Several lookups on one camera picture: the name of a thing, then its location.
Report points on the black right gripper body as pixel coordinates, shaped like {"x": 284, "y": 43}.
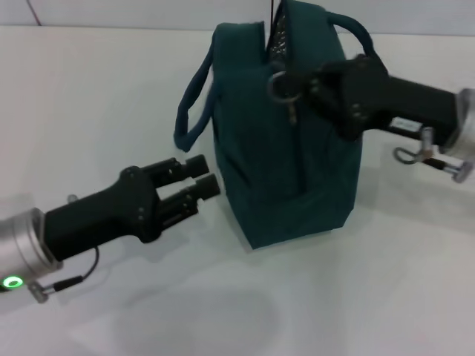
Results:
{"x": 393, "y": 100}

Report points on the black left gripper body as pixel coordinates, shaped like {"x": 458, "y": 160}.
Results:
{"x": 107, "y": 215}

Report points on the dark teal fabric lunch bag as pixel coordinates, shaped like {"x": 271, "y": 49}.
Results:
{"x": 259, "y": 155}

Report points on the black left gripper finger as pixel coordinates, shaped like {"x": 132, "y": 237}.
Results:
{"x": 193, "y": 196}
{"x": 178, "y": 168}

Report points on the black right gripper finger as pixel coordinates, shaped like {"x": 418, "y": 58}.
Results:
{"x": 321, "y": 105}
{"x": 326, "y": 70}

